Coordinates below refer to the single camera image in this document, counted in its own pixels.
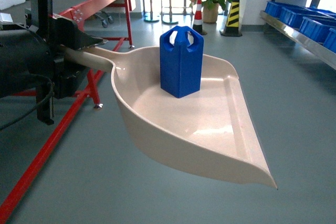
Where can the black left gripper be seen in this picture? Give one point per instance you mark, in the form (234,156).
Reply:
(66,76)

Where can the blue plastic part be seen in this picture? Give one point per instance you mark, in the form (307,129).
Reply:
(181,57)

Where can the beige plastic dustpan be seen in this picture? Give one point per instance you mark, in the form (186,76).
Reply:
(208,133)

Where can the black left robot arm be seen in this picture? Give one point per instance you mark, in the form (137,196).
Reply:
(31,58)

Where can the stainless steel shelf rack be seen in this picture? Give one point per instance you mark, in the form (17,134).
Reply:
(313,47)

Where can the red white traffic cone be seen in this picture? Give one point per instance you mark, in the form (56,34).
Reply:
(198,22)

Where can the yellow black traffic cone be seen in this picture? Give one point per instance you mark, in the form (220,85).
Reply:
(231,28)

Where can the blue plastic bin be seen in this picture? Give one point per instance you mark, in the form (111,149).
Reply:
(316,29)
(293,17)
(330,41)
(274,9)

